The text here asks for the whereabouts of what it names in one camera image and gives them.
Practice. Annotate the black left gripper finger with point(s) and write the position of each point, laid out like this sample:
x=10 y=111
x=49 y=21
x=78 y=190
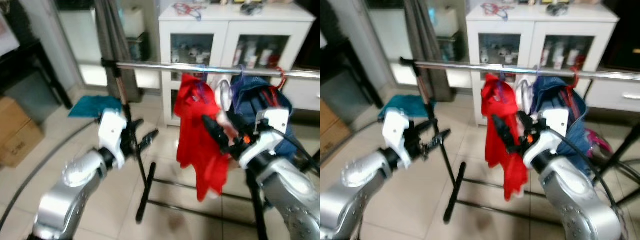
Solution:
x=439 y=139
x=149 y=139
x=426 y=126
x=138 y=122

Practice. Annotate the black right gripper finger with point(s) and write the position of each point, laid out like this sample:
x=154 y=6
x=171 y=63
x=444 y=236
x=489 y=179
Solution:
x=506 y=134
x=230 y=124
x=215 y=134
x=529 y=123

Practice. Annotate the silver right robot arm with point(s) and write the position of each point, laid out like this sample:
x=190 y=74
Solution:
x=290 y=200
x=575 y=200

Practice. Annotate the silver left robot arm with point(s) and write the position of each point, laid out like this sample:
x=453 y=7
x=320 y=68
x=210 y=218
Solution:
x=75 y=175
x=360 y=180

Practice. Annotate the purple clothes hanger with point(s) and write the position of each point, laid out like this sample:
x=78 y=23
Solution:
x=202 y=87
x=501 y=87

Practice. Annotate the red clothes hanger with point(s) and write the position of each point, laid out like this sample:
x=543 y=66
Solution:
x=579 y=80
x=283 y=80

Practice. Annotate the red shirt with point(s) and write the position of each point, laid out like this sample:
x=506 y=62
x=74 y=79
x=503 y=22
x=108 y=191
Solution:
x=497 y=97
x=192 y=132

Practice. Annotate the white garment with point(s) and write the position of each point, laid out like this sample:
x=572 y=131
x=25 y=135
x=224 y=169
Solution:
x=523 y=95
x=223 y=95

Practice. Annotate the teal cloth mat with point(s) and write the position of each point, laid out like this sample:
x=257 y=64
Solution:
x=95 y=106
x=400 y=106

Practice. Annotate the blue denim garment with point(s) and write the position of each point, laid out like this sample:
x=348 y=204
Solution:
x=250 y=97
x=550 y=95

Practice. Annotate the pink cloth item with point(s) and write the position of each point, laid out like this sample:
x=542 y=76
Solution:
x=600 y=142

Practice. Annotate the white low drawer unit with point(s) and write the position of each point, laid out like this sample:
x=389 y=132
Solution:
x=615 y=96
x=305 y=95

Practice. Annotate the grey curtain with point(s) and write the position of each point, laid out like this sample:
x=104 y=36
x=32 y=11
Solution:
x=425 y=40
x=115 y=40

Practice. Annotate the printed cardboard box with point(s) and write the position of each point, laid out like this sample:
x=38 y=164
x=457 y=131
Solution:
x=332 y=135
x=17 y=135

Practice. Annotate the black tripod stand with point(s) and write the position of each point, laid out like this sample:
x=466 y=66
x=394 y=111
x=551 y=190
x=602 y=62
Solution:
x=617 y=151

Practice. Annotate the white glass-door cabinet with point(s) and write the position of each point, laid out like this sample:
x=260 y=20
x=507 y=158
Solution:
x=225 y=30
x=530 y=30

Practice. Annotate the white plastic canister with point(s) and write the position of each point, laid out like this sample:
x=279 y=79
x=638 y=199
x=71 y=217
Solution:
x=446 y=22
x=133 y=22

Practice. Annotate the black desk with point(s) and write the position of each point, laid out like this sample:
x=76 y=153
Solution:
x=345 y=50
x=30 y=52

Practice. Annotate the small black device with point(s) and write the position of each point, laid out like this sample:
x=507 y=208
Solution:
x=251 y=8
x=558 y=8

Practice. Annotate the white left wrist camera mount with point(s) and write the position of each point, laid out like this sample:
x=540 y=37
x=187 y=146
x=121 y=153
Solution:
x=396 y=132
x=111 y=132

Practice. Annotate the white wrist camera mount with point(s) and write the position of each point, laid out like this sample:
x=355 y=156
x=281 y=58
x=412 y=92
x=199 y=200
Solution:
x=396 y=132
x=111 y=132
x=555 y=122
x=272 y=120

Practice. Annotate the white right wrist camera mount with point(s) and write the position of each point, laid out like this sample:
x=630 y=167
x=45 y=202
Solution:
x=272 y=120
x=555 y=122

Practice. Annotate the black clothes rack frame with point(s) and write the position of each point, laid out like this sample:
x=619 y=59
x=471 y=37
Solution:
x=145 y=195
x=454 y=195

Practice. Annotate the silver clothes rack rail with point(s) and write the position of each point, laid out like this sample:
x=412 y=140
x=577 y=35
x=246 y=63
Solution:
x=165 y=67
x=465 y=68

